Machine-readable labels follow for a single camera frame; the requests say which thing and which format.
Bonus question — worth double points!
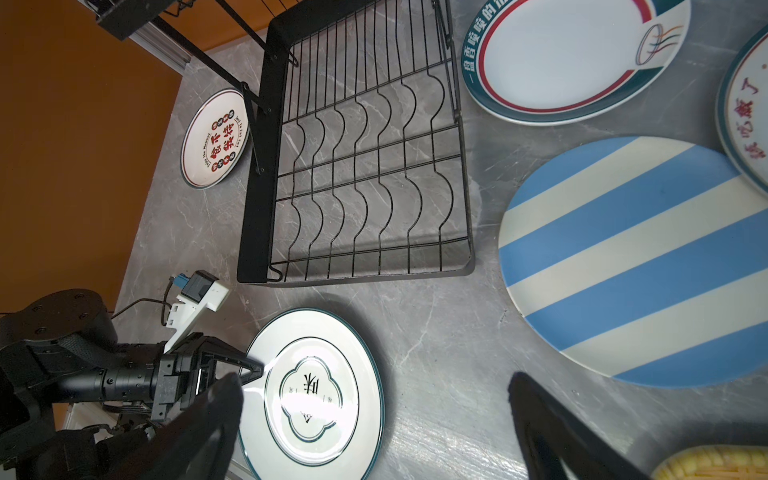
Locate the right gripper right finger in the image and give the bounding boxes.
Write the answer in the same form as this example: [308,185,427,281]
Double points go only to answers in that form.
[508,372,647,479]

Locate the white plate orange sunburst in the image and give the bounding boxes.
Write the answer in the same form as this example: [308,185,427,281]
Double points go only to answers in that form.
[715,27,767,194]

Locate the black wire dish rack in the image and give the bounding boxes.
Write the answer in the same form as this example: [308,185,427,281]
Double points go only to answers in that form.
[90,1,474,287]

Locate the white plate red characters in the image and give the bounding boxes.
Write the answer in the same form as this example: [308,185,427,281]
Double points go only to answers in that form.
[180,88,250,190]

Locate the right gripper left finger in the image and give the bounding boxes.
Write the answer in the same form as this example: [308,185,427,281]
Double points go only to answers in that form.
[103,373,244,479]

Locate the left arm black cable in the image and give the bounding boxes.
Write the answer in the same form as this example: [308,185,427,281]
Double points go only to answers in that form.
[110,281,175,328]

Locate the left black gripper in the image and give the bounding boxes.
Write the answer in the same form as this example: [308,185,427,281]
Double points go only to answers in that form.
[150,332,264,422]

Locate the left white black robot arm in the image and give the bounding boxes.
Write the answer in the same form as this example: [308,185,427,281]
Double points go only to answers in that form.
[1,289,264,479]

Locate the yellow woven bamboo tray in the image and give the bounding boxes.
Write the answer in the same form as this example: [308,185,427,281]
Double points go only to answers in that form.
[651,445,767,480]

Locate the white plate green red rim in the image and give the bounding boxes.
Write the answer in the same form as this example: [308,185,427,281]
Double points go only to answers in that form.
[460,0,692,126]

